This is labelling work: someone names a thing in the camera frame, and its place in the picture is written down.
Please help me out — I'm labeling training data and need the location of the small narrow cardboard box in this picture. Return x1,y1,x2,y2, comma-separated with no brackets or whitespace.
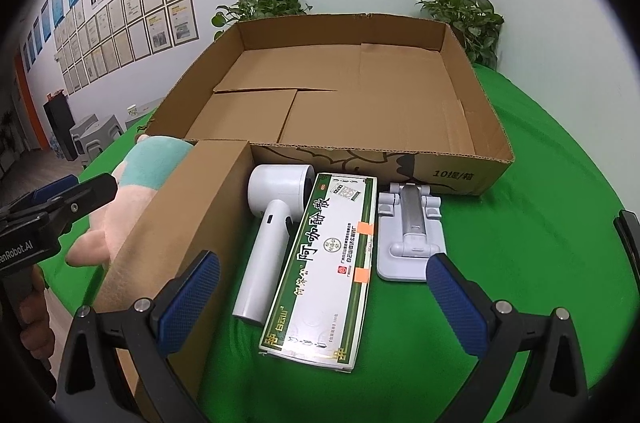
92,139,257,406

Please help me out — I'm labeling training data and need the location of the black object at table edge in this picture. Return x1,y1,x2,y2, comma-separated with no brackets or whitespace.
613,209,640,269

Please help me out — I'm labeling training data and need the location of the green tablecloth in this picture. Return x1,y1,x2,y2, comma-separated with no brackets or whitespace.
40,63,633,423

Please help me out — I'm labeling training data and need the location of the grey stool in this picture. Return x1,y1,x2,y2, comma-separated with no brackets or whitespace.
97,115,126,144
70,115,101,164

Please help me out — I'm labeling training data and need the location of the grey folding phone stand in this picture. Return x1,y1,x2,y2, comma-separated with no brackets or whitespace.
375,182,447,282

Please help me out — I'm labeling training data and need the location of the green and white medicine box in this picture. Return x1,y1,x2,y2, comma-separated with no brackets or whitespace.
258,172,378,374

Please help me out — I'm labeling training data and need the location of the wall of framed certificates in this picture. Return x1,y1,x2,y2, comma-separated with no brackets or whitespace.
52,0,200,96

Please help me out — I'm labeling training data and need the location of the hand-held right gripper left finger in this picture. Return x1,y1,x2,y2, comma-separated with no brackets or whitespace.
55,249,222,423

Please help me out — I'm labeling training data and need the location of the white hair dryer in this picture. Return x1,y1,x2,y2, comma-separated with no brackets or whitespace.
231,164,315,328

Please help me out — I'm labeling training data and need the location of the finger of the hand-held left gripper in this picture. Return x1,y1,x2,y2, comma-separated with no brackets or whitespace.
50,173,119,226
0,175,77,219

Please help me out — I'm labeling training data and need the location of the potted green plant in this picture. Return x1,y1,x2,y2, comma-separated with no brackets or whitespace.
406,0,505,70
212,0,313,41

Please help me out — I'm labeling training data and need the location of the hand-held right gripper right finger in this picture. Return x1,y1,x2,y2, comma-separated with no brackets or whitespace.
425,251,591,423

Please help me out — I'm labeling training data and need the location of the black cabinet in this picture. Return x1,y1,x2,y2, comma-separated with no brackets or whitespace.
42,93,78,161

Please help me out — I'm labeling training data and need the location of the large cardboard box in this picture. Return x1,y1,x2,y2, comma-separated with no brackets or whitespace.
147,13,516,198

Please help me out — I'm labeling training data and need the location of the person's left hand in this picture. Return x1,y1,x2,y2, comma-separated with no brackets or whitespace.
14,264,55,366

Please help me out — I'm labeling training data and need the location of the pink plush toy teal shirt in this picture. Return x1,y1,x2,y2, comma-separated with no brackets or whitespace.
65,134,196,269

